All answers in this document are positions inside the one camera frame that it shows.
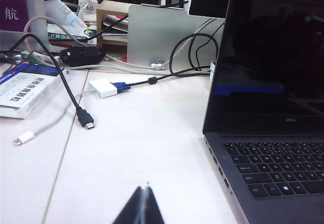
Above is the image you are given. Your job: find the crumpled silver foil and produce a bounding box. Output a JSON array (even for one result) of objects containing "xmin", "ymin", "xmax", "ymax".
[{"xmin": 150, "ymin": 58, "xmax": 166, "ymax": 70}]

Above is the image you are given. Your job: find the wooden desk shelf box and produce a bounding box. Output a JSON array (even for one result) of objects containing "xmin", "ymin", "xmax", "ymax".
[{"xmin": 96, "ymin": 0, "xmax": 143, "ymax": 48}]

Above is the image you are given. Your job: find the blue VGA plug black cable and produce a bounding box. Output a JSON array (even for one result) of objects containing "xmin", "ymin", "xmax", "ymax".
[{"xmin": 112, "ymin": 68, "xmax": 211, "ymax": 93}]

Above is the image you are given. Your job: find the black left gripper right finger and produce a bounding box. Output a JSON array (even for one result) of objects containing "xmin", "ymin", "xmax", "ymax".
[{"xmin": 143, "ymin": 186, "xmax": 166, "ymax": 224}]

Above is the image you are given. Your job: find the black thick cable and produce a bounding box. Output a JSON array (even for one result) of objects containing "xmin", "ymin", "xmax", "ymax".
[{"xmin": 169, "ymin": 33, "xmax": 220, "ymax": 77}]

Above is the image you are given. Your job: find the black computer mouse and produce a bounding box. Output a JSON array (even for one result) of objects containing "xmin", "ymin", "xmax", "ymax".
[{"xmin": 60, "ymin": 46, "xmax": 106, "ymax": 67}]

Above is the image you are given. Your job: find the black HDMI cable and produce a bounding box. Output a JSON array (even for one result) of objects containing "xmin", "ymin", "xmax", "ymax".
[{"xmin": 0, "ymin": 33, "xmax": 96, "ymax": 131}]

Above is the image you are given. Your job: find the purple sign in silver frame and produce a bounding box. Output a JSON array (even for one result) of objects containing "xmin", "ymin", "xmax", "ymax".
[{"xmin": 0, "ymin": 0, "xmax": 49, "ymax": 54}]

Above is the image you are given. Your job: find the paper stack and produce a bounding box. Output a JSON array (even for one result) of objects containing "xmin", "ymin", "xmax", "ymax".
[{"xmin": 102, "ymin": 14, "xmax": 129, "ymax": 36}]

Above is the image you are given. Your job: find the green covered book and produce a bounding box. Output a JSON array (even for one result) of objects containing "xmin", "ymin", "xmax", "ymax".
[{"xmin": 47, "ymin": 23, "xmax": 98, "ymax": 48}]

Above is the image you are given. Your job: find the white cream tube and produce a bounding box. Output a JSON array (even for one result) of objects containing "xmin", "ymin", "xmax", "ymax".
[{"xmin": 45, "ymin": 0, "xmax": 88, "ymax": 33}]

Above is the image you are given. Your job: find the white and blue medicine box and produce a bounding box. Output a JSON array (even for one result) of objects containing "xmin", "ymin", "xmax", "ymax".
[{"xmin": 0, "ymin": 62, "xmax": 68, "ymax": 120}]

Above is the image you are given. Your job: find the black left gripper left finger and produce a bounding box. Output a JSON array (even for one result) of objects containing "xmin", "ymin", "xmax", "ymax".
[{"xmin": 111, "ymin": 185, "xmax": 144, "ymax": 224}]

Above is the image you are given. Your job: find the silver metal monitor stand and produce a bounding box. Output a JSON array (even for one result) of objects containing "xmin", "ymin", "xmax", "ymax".
[{"xmin": 126, "ymin": 4, "xmax": 226, "ymax": 70}]

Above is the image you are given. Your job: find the gray Dell laptop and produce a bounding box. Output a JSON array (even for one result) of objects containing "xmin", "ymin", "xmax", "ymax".
[{"xmin": 202, "ymin": 0, "xmax": 324, "ymax": 224}]

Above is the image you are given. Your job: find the white printed mug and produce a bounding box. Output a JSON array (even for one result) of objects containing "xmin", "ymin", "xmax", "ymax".
[{"xmin": 77, "ymin": 0, "xmax": 98, "ymax": 22}]

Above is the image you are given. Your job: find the white thick cable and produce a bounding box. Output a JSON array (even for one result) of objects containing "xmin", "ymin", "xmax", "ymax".
[{"xmin": 23, "ymin": 15, "xmax": 221, "ymax": 76}]

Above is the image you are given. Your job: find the white video adapter with cable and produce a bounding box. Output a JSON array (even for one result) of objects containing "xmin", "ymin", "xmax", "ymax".
[{"xmin": 14, "ymin": 79, "xmax": 118, "ymax": 146}]

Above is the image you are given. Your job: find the black thin cable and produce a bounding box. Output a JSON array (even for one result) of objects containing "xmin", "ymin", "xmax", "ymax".
[{"xmin": 86, "ymin": 15, "xmax": 130, "ymax": 41}]

